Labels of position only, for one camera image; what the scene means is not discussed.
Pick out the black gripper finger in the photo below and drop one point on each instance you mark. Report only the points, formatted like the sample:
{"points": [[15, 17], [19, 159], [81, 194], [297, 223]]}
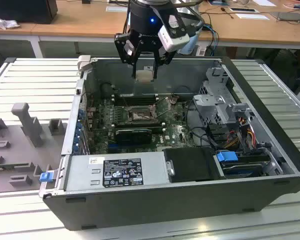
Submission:
{"points": [[165, 58], [122, 50]]}

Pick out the silver square CPU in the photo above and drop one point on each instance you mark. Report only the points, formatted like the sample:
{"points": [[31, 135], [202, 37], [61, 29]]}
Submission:
{"points": [[144, 76]]}

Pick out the black RAM slot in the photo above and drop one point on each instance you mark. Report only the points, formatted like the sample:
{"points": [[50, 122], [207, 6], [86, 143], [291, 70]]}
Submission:
{"points": [[140, 126], [135, 97], [135, 102], [136, 122]]}

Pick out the CPU socket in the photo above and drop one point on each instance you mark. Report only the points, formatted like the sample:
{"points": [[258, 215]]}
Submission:
{"points": [[140, 116]]}

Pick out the wooden desk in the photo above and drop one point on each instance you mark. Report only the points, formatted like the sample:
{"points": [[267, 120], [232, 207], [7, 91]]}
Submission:
{"points": [[90, 20]]}

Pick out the silver metal drive cage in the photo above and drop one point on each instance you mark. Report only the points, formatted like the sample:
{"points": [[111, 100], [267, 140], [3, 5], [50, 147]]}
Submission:
{"points": [[210, 102]]}

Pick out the green motherboard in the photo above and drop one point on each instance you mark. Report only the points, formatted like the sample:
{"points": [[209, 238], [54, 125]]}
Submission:
{"points": [[172, 130]]}

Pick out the white smartphone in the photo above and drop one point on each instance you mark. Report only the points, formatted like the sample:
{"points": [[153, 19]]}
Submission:
{"points": [[242, 10]]}

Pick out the blue card retainer strip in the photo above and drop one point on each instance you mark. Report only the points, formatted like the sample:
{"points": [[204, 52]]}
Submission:
{"points": [[77, 136]]}

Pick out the white paper sheet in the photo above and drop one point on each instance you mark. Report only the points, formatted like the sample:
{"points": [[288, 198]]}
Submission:
{"points": [[252, 16]]}

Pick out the black computer box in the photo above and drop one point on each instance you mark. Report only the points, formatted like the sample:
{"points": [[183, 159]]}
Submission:
{"points": [[22, 11]]}

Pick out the black plastic air shroud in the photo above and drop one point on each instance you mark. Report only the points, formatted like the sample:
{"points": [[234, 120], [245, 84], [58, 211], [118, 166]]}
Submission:
{"points": [[190, 165]]}

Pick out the hard disk in blue carrier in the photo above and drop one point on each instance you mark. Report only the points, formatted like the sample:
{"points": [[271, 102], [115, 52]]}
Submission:
{"points": [[227, 157]]}

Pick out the crumpled white paper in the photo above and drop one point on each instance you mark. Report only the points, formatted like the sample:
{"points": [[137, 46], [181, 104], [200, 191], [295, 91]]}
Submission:
{"points": [[5, 23]]}

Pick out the silver power supply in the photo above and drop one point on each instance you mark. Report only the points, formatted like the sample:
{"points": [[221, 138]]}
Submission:
{"points": [[82, 172]]}

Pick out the dark flat pouch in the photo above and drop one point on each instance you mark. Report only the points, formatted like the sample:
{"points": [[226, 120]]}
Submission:
{"points": [[290, 16]]}

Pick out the grey part rack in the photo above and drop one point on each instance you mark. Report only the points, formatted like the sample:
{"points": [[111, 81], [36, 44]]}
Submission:
{"points": [[15, 150]]}

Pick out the blue plastic case latch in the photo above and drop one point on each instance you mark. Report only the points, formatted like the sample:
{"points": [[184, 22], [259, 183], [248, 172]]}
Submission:
{"points": [[46, 177]]}

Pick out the black open PC case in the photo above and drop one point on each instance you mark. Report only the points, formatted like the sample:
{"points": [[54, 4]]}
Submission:
{"points": [[152, 212]]}

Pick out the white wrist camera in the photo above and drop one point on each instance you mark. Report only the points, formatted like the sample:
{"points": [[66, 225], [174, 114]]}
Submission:
{"points": [[173, 38]]}

